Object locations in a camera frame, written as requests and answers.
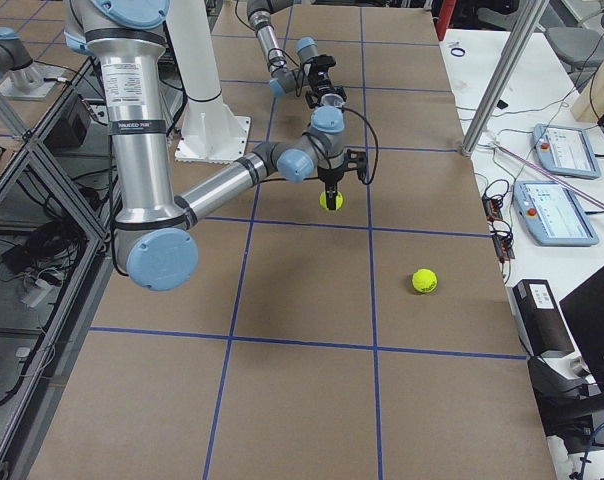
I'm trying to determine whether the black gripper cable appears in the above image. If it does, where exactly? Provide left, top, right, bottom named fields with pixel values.
left=265, top=47, right=313, bottom=99

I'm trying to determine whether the dark brown box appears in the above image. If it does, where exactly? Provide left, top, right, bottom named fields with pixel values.
left=511, top=279, right=575, bottom=358

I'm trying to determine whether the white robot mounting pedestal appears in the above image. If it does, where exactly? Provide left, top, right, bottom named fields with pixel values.
left=166, top=0, right=251, bottom=163

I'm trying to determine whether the far teach pendant tablet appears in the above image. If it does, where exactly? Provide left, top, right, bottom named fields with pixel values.
left=533, top=124, right=601, bottom=180

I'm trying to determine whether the aluminium frame post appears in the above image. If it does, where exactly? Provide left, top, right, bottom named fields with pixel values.
left=460, top=0, right=549, bottom=157

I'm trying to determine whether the tennis ball near edge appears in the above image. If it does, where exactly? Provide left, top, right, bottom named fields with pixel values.
left=411, top=268, right=438, bottom=294

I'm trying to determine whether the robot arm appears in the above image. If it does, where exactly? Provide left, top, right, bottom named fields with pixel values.
left=65, top=1, right=346, bottom=291
left=246, top=1, right=347, bottom=109

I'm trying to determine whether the black monitor screen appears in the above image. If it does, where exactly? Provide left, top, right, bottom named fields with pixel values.
left=560, top=266, right=604, bottom=388

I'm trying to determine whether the tennis ball with Wilson 3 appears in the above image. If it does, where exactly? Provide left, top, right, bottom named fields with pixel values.
left=319, top=191, right=344, bottom=211

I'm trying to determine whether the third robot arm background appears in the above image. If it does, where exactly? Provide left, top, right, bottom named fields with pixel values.
left=0, top=27, right=67, bottom=100

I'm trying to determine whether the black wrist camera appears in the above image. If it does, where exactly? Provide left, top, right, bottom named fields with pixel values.
left=345, top=149, right=369, bottom=185
left=307, top=54, right=336, bottom=75

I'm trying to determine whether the near teach pendant tablet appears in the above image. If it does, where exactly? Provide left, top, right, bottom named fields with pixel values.
left=513, top=181, right=599, bottom=247

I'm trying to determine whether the blue tape roll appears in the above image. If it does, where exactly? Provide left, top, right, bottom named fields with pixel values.
left=450, top=47, right=466, bottom=57

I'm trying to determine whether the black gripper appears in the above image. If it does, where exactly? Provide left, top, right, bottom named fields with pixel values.
left=305, top=70, right=347, bottom=109
left=317, top=166, right=345, bottom=210

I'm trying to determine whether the teach pendant tablet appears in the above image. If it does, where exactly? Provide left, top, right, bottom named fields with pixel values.
left=533, top=124, right=601, bottom=180
left=513, top=181, right=599, bottom=247

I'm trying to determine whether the orange circuit board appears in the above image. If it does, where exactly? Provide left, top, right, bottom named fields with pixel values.
left=481, top=193, right=515, bottom=264

